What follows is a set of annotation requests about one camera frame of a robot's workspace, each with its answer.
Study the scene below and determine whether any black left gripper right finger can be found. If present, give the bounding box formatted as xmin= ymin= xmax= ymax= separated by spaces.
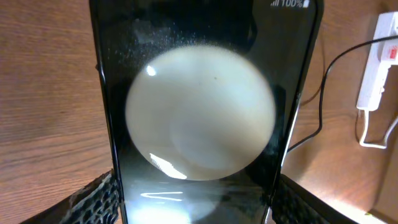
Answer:
xmin=271 ymin=174 xmax=354 ymax=224

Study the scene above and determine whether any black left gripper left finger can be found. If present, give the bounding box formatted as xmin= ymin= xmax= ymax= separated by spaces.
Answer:
xmin=22 ymin=170 xmax=119 ymax=224

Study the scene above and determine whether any black Galaxy smartphone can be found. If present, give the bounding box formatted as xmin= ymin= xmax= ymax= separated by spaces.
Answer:
xmin=89 ymin=0 xmax=324 ymax=223

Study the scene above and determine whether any black charger cable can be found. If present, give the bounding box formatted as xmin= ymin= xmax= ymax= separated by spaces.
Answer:
xmin=285 ymin=35 xmax=398 ymax=154

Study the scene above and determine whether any white USB charger plug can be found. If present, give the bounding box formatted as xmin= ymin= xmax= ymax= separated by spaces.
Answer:
xmin=379 ymin=39 xmax=398 ymax=65

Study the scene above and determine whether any white power strip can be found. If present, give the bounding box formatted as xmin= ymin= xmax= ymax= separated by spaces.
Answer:
xmin=356 ymin=12 xmax=397 ymax=111

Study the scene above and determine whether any white power strip cord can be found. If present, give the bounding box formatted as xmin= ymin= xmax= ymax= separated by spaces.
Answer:
xmin=358 ymin=108 xmax=398 ymax=150

